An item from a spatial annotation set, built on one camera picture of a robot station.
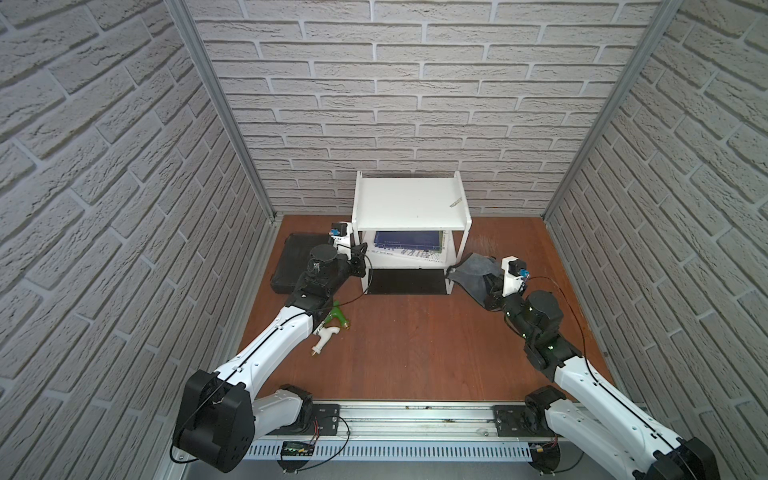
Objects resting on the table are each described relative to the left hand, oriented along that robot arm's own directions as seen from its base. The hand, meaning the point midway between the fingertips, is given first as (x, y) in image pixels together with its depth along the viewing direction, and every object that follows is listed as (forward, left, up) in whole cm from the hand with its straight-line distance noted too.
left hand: (353, 237), depth 80 cm
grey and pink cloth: (-11, -31, -2) cm, 33 cm away
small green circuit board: (-46, +13, -27) cm, 55 cm away
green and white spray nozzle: (-17, +9, -24) cm, 31 cm away
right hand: (-9, -36, -2) cm, 37 cm away
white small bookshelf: (+3, -15, +9) cm, 18 cm away
